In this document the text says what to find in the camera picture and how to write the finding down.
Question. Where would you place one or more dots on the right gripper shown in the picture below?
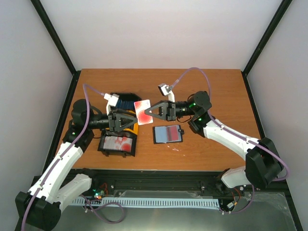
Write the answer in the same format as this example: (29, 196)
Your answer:
(166, 110)

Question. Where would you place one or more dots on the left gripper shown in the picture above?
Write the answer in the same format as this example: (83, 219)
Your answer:
(116, 124)

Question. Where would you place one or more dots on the black card holder wallet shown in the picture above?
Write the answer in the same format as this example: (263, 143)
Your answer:
(160, 134)

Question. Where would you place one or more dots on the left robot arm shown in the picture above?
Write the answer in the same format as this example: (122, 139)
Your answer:
(45, 201)

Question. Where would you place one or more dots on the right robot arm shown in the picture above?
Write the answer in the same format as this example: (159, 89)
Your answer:
(262, 162)

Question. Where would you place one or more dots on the blue card stack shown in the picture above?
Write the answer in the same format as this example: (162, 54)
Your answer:
(125, 105)

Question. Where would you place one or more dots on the right black card bin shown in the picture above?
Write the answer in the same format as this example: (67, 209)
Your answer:
(127, 96)

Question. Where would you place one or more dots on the black card bin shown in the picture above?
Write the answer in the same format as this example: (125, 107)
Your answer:
(127, 96)
(114, 152)

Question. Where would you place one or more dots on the red white card stack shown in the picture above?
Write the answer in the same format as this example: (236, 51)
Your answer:
(117, 143)

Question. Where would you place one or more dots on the left black card bin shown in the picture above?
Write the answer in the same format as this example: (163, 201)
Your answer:
(114, 152)

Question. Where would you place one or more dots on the small electronics board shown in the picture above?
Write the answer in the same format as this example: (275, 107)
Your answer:
(101, 191)

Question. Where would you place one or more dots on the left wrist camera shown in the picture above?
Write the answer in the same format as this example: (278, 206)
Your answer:
(112, 100)

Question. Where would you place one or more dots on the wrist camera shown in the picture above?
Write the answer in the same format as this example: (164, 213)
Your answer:
(166, 90)
(112, 100)

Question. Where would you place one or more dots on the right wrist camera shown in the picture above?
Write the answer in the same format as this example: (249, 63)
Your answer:
(166, 90)

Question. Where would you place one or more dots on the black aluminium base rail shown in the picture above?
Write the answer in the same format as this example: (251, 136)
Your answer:
(202, 182)

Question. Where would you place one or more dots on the left black frame post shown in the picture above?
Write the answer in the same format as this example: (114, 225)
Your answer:
(38, 6)

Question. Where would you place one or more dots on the black frame post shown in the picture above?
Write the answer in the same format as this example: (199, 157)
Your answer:
(38, 6)
(281, 10)

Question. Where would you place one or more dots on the right black frame post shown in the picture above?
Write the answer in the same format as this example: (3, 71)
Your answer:
(281, 10)

